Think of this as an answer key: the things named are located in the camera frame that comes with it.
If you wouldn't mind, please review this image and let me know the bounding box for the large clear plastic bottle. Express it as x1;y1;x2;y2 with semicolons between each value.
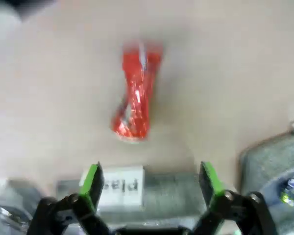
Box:
0;207;19;222

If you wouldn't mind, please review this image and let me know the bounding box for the white Plastic label sign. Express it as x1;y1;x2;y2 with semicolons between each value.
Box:
78;165;145;209

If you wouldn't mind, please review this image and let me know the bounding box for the crushed red soda can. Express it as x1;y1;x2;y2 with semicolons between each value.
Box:
109;40;164;144

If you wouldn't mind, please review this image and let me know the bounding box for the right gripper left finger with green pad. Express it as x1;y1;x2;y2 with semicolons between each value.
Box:
31;161;118;235

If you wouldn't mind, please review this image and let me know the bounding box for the grey fabric basket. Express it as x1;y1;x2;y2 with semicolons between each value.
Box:
56;171;213;231
238;133;294;235
0;178;48;235

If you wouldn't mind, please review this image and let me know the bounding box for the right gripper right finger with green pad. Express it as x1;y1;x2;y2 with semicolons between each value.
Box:
193;161;278;235

